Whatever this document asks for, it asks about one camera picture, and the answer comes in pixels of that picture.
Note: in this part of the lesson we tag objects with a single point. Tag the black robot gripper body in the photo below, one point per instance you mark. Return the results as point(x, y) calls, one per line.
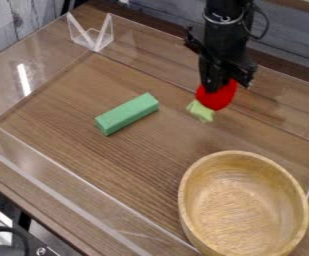
point(221, 41)

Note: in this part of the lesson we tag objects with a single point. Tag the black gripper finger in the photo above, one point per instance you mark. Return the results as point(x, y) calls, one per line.
point(213, 73)
point(246, 75)

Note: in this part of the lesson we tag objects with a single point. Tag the red plush strawberry toy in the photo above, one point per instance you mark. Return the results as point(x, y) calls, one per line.
point(208, 103)

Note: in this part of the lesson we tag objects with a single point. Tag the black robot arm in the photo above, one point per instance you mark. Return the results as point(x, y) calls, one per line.
point(234, 21)

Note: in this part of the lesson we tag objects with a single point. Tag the green foam block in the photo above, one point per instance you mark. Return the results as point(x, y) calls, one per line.
point(128, 113)

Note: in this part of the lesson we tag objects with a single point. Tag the wooden bowl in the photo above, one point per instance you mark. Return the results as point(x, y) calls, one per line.
point(243, 206)

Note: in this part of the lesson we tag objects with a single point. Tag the black device with knob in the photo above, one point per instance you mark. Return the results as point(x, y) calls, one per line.
point(13, 247)

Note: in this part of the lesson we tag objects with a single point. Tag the clear acrylic enclosure wall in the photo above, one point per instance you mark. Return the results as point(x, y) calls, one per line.
point(105, 190)

